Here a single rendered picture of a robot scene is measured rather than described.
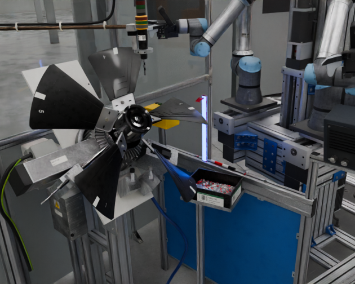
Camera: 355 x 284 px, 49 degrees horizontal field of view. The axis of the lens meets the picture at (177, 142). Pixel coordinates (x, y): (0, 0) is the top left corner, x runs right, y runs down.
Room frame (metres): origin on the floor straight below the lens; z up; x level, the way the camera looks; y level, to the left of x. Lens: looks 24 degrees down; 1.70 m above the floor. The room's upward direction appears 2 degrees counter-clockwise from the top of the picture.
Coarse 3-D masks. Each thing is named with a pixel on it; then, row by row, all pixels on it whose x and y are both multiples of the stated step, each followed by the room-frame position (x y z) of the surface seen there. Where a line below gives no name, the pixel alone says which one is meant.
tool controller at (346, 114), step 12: (336, 108) 1.28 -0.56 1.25; (348, 108) 1.26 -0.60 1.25; (324, 120) 1.23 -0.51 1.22; (336, 120) 1.21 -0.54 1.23; (348, 120) 1.19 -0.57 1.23; (324, 132) 1.24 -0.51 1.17; (336, 132) 1.20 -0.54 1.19; (348, 132) 1.18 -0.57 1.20; (324, 144) 1.25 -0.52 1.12; (336, 144) 1.21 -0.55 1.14; (348, 144) 1.18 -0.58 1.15; (324, 156) 1.26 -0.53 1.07; (336, 156) 1.22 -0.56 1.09; (348, 156) 1.19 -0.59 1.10
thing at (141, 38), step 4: (140, 32) 1.40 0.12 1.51; (144, 32) 1.40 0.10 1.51; (140, 36) 1.40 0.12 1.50; (144, 36) 1.40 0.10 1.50; (140, 40) 1.40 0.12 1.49; (144, 40) 1.40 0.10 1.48; (140, 44) 1.40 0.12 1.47; (144, 44) 1.40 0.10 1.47; (140, 48) 1.40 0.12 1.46; (144, 48) 1.40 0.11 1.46; (144, 56) 1.40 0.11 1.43
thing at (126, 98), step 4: (124, 96) 1.42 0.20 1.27; (128, 96) 1.42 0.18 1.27; (132, 96) 1.41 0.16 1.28; (112, 100) 1.43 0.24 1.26; (116, 100) 1.42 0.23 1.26; (120, 100) 1.42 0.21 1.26; (124, 100) 1.41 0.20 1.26; (128, 100) 1.40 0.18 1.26; (132, 100) 1.40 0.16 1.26; (112, 104) 1.41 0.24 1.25; (116, 104) 1.41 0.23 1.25; (120, 104) 1.40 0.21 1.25; (124, 104) 1.40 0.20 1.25; (128, 104) 1.39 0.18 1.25; (116, 108) 1.40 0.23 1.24; (120, 108) 1.39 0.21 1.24; (124, 108) 1.39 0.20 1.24; (120, 112) 1.38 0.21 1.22
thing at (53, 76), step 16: (48, 80) 1.26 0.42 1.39; (64, 80) 1.28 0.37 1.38; (48, 96) 1.24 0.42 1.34; (64, 96) 1.26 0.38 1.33; (80, 96) 1.28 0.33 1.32; (32, 112) 1.21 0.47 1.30; (48, 112) 1.23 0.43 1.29; (64, 112) 1.25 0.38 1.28; (80, 112) 1.27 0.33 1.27; (96, 112) 1.30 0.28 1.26; (32, 128) 1.20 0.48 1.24; (48, 128) 1.22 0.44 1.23; (64, 128) 1.25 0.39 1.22; (80, 128) 1.28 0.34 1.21
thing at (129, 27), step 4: (128, 24) 1.42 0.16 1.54; (128, 28) 1.41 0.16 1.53; (132, 28) 1.41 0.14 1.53; (128, 32) 1.40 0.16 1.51; (132, 32) 1.40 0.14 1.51; (136, 32) 1.42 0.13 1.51; (132, 36) 1.41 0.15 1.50; (136, 36) 1.41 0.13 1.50; (132, 40) 1.41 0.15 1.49; (136, 40) 1.41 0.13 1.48; (132, 44) 1.41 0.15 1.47; (136, 44) 1.40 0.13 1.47; (132, 48) 1.41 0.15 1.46; (136, 48) 1.40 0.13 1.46; (148, 48) 1.41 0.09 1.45; (152, 48) 1.41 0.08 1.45; (136, 52) 1.39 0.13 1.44; (140, 52) 1.38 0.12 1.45; (144, 52) 1.38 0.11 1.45; (148, 52) 1.39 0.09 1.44
